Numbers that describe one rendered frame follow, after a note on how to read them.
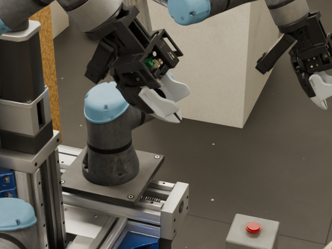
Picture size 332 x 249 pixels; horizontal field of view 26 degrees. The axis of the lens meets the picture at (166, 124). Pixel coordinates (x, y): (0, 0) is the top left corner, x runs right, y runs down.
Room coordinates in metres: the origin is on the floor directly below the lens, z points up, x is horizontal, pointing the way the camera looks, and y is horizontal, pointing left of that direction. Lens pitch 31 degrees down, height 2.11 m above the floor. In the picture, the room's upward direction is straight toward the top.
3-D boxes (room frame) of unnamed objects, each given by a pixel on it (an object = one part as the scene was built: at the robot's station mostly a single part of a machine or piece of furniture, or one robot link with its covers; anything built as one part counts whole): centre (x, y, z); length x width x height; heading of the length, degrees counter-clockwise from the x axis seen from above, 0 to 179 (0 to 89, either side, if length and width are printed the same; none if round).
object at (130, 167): (1.57, 0.15, 1.09); 0.15 x 0.15 x 0.10
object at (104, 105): (1.57, 0.14, 1.20); 0.13 x 0.12 x 0.14; 135
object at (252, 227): (1.45, -0.22, 0.93); 0.04 x 0.04 x 0.02
